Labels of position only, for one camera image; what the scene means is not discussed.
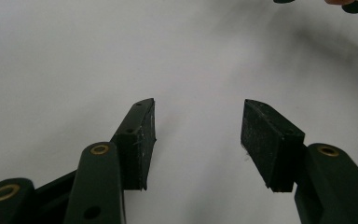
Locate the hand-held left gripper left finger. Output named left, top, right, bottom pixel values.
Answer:
left=110, top=98, right=157, bottom=191

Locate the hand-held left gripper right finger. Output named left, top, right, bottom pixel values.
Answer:
left=241, top=99, right=306, bottom=193

